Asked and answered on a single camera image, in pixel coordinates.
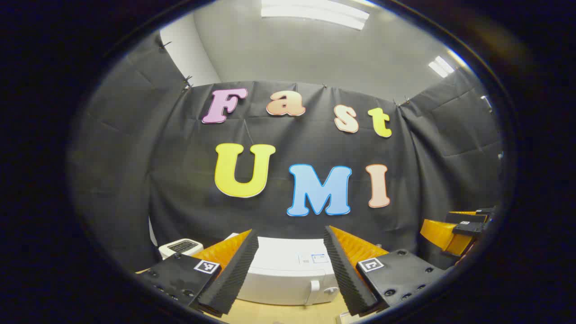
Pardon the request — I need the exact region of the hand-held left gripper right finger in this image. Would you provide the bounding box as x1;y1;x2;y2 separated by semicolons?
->
323;225;446;317

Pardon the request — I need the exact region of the white microwave oven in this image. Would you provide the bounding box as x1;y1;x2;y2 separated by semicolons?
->
225;233;342;306

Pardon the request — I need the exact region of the long ceiling light panel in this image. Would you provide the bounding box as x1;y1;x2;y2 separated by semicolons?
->
261;0;370;31

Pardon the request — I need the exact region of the black backdrop cloth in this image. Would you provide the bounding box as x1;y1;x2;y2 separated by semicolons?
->
67;34;504;273

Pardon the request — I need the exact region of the small ceiling light panel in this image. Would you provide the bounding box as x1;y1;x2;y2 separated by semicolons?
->
428;56;455;78

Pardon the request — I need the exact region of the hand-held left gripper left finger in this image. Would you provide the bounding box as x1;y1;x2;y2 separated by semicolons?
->
137;229;260;317

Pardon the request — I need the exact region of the white toaster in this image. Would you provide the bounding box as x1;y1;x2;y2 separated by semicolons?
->
158;239;204;261

